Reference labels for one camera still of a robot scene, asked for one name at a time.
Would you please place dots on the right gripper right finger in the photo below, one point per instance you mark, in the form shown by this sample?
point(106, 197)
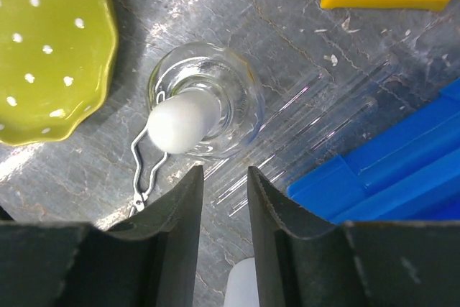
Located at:
point(303, 260)

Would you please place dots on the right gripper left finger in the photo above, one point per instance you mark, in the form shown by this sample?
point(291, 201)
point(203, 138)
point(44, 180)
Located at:
point(148, 259)

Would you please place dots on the white wash bottle red cap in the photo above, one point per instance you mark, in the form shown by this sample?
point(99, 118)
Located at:
point(241, 289)

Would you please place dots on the glass test tube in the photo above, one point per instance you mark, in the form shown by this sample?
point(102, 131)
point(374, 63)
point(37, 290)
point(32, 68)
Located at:
point(285, 155)
point(319, 93)

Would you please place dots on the blue plastic bin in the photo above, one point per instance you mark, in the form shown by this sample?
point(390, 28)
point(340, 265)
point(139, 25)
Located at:
point(409, 172)

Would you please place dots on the glass flask white stopper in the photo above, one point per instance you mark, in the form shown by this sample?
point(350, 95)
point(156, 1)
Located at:
point(205, 101)

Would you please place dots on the green dotted plate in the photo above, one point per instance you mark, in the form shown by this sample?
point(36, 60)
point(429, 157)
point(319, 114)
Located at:
point(57, 58)

